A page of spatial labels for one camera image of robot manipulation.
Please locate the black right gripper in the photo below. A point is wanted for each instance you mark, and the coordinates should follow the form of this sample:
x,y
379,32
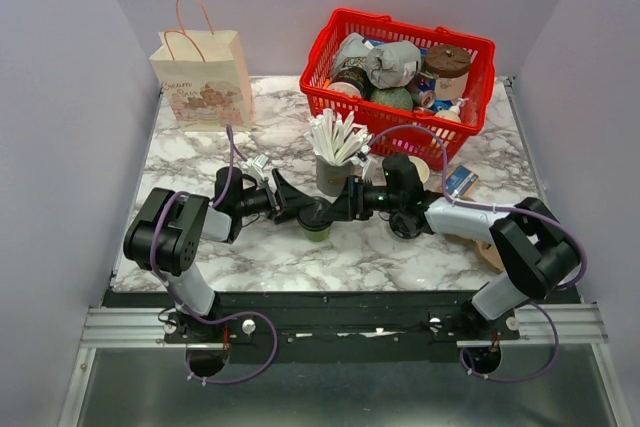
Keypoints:
x,y
350,205

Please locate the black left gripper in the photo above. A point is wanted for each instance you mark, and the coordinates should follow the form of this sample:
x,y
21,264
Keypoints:
x,y
291,200

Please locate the black plastic cup lid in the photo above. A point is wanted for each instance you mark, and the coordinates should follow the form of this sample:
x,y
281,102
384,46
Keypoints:
x,y
311,217

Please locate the green paper coffee cup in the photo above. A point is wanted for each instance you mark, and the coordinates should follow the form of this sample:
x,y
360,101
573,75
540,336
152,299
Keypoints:
x,y
317,235

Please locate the brown cardboard cup carrier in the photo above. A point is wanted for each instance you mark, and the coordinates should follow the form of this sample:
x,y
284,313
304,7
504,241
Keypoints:
x,y
488,253

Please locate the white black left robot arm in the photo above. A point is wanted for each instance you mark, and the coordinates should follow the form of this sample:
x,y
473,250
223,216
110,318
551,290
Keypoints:
x,y
164,236

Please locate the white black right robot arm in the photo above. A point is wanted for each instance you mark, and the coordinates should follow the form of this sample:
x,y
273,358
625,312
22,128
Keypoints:
x,y
535,252

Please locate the grey straw holder cup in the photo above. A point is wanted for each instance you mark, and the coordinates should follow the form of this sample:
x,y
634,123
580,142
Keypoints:
x,y
330,179

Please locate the white wrapped straws bundle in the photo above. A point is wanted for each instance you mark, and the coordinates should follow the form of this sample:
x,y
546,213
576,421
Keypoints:
x,y
336,138

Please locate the blue yellow card packet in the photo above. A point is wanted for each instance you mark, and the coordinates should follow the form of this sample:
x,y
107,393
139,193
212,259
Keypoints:
x,y
460,181

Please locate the green textured ball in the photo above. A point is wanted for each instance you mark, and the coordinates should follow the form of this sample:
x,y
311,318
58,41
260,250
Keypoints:
x,y
397,98

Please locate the dark printed paper cup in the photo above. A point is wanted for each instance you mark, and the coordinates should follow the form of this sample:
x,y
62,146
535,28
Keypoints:
x,y
351,79

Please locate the red plastic shopping basket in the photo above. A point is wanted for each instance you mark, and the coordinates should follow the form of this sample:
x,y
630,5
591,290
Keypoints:
x,y
403,132

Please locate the white pump bottle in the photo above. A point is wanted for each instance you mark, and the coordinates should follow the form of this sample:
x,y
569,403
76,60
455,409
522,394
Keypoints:
x,y
449,109

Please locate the red blue drink can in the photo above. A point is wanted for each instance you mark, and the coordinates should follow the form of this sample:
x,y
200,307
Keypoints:
x,y
422,92

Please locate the grey wrapped bundle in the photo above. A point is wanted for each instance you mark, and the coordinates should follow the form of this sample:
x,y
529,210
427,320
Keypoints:
x,y
393,65

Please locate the cream printed paper bag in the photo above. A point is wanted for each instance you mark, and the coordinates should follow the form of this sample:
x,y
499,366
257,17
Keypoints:
x,y
204,76

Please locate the brown lidded white tub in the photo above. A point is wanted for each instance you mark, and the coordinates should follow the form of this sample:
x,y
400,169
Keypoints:
x,y
449,65

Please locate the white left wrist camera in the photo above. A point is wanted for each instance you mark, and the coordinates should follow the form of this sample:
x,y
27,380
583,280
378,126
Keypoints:
x,y
255,167

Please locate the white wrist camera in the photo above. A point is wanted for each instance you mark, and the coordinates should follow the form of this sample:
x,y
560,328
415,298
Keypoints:
x,y
255,167
367,163

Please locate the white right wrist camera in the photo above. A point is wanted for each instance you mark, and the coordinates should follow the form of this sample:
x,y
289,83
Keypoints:
x,y
367,163

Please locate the black mounting base rail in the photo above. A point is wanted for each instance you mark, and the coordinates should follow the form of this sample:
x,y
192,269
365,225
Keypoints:
x,y
340,327

